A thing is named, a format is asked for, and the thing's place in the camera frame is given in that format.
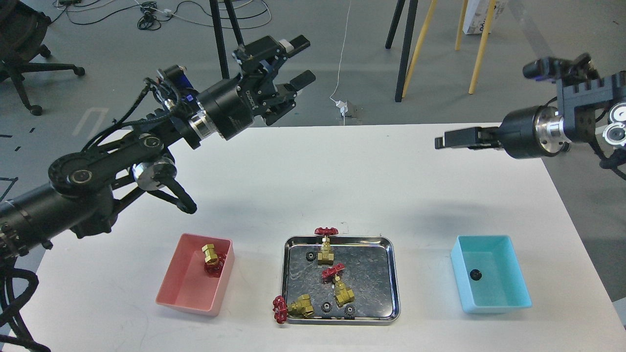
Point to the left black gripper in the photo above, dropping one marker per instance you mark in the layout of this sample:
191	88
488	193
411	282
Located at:
223	108

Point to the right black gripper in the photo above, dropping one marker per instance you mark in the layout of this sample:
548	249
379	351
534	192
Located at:
525	133

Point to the small black gear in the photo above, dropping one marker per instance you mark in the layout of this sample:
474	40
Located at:
349	311
310	256
475	274
326	307

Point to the brass valve red handle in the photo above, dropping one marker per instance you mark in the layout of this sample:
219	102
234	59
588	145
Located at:
214	261
326	255
343	293

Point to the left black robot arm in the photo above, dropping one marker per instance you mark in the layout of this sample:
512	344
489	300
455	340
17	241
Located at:
87	190

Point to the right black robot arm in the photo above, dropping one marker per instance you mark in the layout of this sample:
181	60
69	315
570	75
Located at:
586	109

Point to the white cardboard box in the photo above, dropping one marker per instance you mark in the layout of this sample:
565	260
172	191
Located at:
476	15

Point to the blue plastic box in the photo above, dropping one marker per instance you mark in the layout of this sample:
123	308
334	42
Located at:
502	288

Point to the pink plastic box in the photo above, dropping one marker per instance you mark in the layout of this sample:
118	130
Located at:
187	286

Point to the brass valve bottom left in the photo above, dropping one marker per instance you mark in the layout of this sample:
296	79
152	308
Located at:
301	307

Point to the black tripod legs left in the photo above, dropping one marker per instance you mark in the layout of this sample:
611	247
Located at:
219	35

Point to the yellow wooden leg right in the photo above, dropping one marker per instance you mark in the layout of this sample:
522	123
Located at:
482	47

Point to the yellow wooden leg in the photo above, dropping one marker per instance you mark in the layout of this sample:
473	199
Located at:
460	25
419	44
482	47

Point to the yellow wooden leg left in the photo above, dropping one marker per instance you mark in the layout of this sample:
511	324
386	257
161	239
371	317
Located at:
419	44

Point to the black stand leg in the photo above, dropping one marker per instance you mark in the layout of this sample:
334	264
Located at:
406	41

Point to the yellow wooden leg middle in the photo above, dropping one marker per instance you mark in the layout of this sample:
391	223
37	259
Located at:
460	25

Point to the metal tray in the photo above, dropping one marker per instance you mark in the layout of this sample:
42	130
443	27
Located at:
370	272

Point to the black office chair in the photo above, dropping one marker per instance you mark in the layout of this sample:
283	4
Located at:
22	34

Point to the brass valve top red handle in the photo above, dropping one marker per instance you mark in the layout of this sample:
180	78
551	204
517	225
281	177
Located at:
326	255

